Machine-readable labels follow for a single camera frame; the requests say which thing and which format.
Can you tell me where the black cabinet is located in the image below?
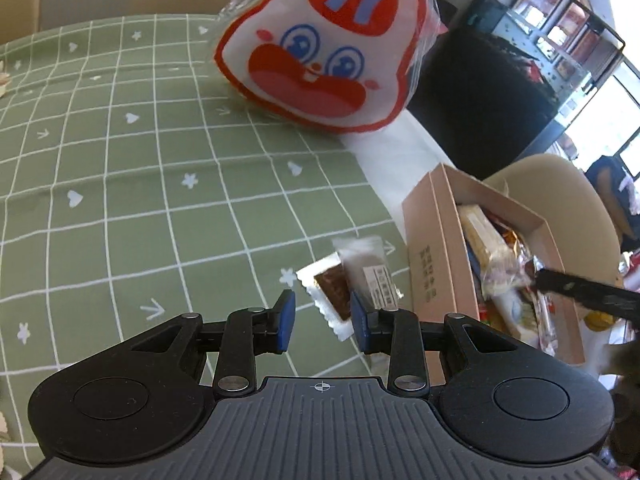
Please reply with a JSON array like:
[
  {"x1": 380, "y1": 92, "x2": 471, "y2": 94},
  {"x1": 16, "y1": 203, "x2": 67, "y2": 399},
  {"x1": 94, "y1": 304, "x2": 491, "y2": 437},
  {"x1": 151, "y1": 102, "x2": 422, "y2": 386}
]
[{"x1": 407, "y1": 25, "x2": 558, "y2": 182}]

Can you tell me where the green checked tablecloth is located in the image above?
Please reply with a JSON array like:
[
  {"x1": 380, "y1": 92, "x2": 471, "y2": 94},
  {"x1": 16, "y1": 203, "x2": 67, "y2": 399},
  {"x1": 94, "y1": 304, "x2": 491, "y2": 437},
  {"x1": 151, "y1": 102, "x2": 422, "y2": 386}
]
[{"x1": 0, "y1": 12, "x2": 408, "y2": 461}]

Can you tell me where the clear packet with beige snack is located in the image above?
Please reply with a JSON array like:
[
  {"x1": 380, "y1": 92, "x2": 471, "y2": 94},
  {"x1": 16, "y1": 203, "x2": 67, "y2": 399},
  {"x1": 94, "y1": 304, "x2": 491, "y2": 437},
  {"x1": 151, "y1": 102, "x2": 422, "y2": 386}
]
[{"x1": 457, "y1": 204, "x2": 522, "y2": 297}]

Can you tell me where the bunny face snack bag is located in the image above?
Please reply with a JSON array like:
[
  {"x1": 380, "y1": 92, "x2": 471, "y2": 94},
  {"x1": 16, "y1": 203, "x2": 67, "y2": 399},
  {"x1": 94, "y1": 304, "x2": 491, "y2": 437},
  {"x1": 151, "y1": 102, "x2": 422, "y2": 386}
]
[{"x1": 214, "y1": 0, "x2": 448, "y2": 136}]

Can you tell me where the white-edged brown snack packet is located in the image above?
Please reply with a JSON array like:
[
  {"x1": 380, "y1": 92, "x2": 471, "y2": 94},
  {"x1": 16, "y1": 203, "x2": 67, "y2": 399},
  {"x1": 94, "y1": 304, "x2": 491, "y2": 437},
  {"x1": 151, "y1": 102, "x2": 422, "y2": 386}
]
[{"x1": 296, "y1": 259, "x2": 362, "y2": 343}]

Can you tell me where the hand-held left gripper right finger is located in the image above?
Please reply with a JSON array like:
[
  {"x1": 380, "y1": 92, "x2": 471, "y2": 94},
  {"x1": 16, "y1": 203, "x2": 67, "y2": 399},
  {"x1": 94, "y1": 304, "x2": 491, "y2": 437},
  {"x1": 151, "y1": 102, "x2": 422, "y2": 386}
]
[{"x1": 349, "y1": 290, "x2": 522, "y2": 398}]

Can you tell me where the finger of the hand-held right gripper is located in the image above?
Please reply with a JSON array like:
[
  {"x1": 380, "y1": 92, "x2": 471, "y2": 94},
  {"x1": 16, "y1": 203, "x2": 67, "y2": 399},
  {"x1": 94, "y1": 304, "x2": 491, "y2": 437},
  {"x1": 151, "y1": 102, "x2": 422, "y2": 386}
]
[{"x1": 534, "y1": 267, "x2": 640, "y2": 322}]

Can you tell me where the pile of mixed snack packets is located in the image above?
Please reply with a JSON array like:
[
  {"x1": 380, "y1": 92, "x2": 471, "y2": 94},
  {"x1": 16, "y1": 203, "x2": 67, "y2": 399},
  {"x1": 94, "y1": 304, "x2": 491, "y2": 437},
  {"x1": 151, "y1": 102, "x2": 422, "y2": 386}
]
[{"x1": 467, "y1": 210, "x2": 576, "y2": 356}]

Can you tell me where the clear packet with brown bar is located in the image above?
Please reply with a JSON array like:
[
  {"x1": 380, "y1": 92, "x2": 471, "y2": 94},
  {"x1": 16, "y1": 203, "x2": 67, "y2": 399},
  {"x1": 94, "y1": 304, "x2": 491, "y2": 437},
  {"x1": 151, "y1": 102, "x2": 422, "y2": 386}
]
[{"x1": 332, "y1": 235, "x2": 402, "y2": 312}]

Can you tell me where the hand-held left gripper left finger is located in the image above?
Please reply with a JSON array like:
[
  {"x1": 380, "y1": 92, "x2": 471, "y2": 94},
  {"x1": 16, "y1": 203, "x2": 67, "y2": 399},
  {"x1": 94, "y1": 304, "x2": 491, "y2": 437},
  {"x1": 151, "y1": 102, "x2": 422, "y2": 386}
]
[{"x1": 129, "y1": 289, "x2": 297, "y2": 398}]

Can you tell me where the pink cardboard box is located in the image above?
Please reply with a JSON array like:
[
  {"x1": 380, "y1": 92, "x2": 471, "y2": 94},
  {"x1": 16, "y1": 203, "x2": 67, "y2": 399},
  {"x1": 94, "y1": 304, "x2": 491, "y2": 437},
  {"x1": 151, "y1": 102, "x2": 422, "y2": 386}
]
[{"x1": 401, "y1": 162, "x2": 587, "y2": 386}]

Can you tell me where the black metal shelf rack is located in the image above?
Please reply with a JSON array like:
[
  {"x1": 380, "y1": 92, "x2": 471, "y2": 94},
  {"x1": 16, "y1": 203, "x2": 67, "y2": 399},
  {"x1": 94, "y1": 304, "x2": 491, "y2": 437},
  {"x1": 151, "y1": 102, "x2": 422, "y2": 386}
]
[{"x1": 460, "y1": 0, "x2": 627, "y2": 107}]

